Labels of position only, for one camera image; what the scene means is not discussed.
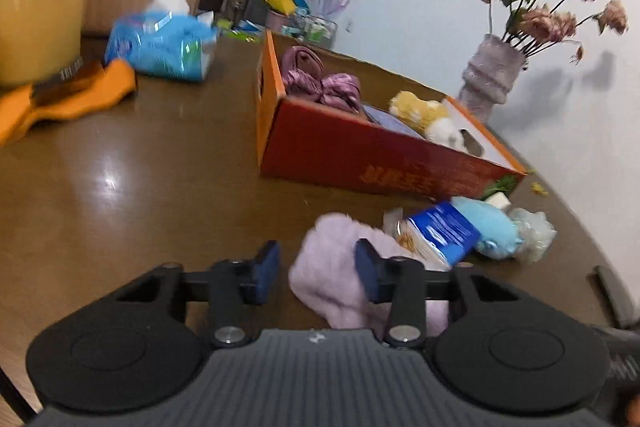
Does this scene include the yellow white plush toy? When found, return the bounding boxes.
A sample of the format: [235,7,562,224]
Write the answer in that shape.
[388,91,468,153]

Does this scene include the cluttered wire shelf rack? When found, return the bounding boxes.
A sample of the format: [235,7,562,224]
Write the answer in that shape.
[216,0,350,49]

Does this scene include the dried pink roses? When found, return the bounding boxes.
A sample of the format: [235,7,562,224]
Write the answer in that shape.
[480,0,629,64]

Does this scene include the pink textured vase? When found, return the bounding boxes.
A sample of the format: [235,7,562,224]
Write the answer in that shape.
[457,34,526,124]

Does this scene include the light blue plush toy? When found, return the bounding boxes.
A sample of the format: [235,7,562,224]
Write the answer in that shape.
[450,196,523,260]

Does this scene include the pink satin scrunchie bow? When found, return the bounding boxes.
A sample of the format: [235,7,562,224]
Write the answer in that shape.
[281,46,362,115]

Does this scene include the snack packet wrapper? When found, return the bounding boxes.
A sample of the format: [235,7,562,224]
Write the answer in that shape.
[383,208,451,272]

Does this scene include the blue tissue pack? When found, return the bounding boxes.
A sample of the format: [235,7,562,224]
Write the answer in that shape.
[104,0,218,82]

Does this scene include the lilac fluffy plush pad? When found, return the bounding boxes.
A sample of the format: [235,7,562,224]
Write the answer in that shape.
[288,213,446,337]

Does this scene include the iridescent white bath pouf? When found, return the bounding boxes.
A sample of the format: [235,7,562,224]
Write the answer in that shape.
[508,208,556,263]

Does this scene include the yellow crumbs on table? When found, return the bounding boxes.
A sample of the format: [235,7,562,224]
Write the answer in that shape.
[530,182,549,197]

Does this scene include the purple knitted cloth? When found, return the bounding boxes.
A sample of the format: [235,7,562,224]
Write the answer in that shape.
[362,104,424,140]

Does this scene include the white makeup sponge wedge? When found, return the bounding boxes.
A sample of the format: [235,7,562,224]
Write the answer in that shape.
[485,192,512,211]

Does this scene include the blue milk carton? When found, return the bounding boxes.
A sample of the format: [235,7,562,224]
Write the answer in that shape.
[404,202,480,268]

